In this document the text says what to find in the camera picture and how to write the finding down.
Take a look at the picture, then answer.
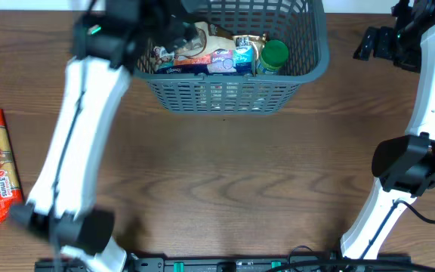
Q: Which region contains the gold foil food pouch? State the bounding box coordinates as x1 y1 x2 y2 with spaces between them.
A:
233 33 267 51

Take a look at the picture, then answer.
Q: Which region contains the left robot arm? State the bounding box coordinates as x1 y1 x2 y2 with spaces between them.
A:
10 0 199 271

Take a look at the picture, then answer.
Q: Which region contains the grey plastic basket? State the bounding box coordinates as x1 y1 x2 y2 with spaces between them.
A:
134 0 330 115

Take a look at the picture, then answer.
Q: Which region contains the white brown snack bag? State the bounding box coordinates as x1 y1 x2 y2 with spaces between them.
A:
151 21 237 69

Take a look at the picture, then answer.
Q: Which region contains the green lid jar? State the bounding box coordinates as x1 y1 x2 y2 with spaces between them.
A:
256 40 289 75

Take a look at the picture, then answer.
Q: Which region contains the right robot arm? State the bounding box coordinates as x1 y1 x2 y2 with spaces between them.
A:
340 0 435 260

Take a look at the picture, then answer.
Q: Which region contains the blue tissue pack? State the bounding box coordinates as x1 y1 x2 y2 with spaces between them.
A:
153 46 255 76

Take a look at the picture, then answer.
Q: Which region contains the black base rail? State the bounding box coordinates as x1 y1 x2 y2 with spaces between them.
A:
34 245 435 272

